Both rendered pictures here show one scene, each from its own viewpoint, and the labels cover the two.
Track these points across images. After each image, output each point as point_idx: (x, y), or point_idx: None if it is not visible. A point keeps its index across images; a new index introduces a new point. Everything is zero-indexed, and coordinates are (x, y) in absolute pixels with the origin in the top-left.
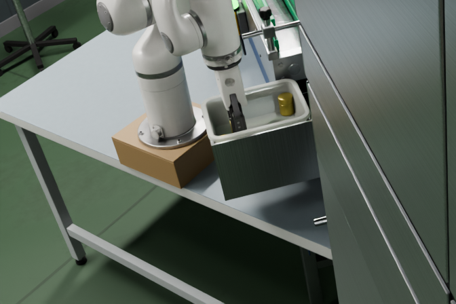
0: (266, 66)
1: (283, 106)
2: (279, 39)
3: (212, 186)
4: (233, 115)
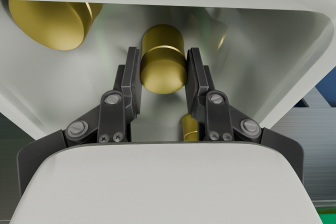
0: (331, 130)
1: (185, 132)
2: (319, 209)
3: None
4: (71, 129)
